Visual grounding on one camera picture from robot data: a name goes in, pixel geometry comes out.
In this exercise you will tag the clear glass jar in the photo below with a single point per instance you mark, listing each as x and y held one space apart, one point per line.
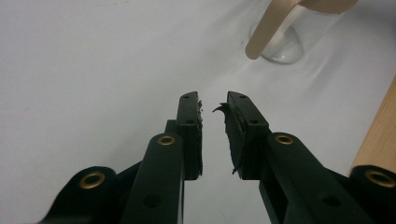
288 43
267 31

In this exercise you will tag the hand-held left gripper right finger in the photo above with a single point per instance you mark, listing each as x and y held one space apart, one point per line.
246 146

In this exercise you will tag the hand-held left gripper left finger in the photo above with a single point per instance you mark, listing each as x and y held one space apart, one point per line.
190 140

